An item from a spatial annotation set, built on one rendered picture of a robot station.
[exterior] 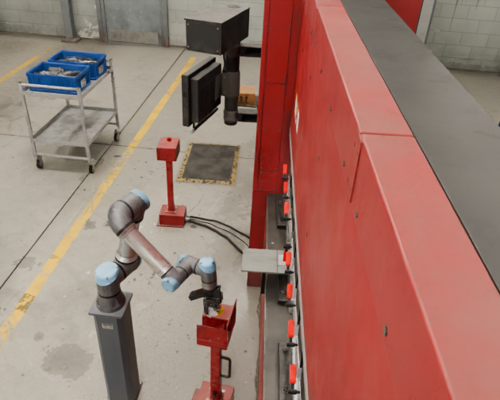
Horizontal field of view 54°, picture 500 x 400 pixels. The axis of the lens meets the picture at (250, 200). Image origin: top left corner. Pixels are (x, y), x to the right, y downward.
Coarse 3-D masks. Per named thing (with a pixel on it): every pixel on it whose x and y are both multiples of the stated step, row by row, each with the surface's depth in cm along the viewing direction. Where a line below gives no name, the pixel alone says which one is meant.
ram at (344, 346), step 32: (320, 96) 164; (320, 128) 159; (320, 160) 154; (320, 192) 149; (320, 224) 145; (352, 224) 98; (320, 256) 141; (352, 256) 96; (320, 288) 137; (352, 288) 95; (320, 320) 133; (352, 320) 93; (320, 352) 130; (352, 352) 91; (384, 352) 71; (320, 384) 126; (352, 384) 89; (384, 384) 70
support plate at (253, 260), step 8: (248, 248) 264; (248, 256) 259; (256, 256) 259; (264, 256) 259; (272, 256) 260; (248, 264) 254; (256, 264) 254; (264, 264) 254; (272, 264) 254; (264, 272) 250; (272, 272) 250; (280, 272) 250
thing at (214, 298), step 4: (216, 288) 232; (220, 288) 234; (208, 292) 231; (212, 292) 234; (216, 292) 233; (220, 292) 234; (208, 296) 236; (212, 296) 235; (216, 296) 234; (220, 296) 235; (204, 300) 235; (208, 300) 234; (212, 300) 234; (216, 300) 235; (220, 300) 238; (208, 304) 237; (212, 304) 237; (216, 304) 236; (216, 308) 236
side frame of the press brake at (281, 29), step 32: (288, 0) 266; (416, 0) 264; (288, 32) 276; (288, 64) 286; (288, 96) 296; (256, 128) 309; (288, 128) 308; (256, 160) 321; (288, 160) 320; (256, 192) 335; (256, 224) 350
